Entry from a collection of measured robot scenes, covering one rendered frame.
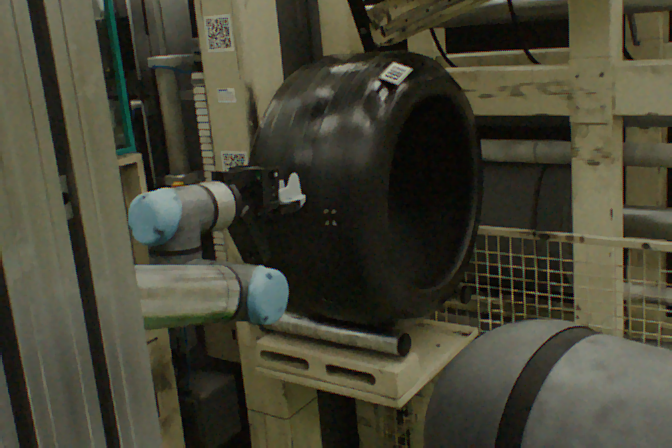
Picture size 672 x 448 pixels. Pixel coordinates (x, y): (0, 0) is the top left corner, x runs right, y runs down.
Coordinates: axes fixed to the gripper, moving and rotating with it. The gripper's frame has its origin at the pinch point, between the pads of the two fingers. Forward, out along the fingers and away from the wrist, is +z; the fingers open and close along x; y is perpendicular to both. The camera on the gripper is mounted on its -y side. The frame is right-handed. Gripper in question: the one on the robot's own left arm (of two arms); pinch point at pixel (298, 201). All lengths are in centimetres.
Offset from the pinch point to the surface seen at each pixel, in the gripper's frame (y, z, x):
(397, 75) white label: 21.5, 16.9, -10.4
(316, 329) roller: -29.2, 16.8, 9.2
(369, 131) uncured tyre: 11.9, 8.1, -9.7
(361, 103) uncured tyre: 16.7, 9.3, -7.5
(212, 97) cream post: 18.2, 18.7, 37.0
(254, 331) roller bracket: -31.4, 14.6, 24.0
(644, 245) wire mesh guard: -15, 64, -43
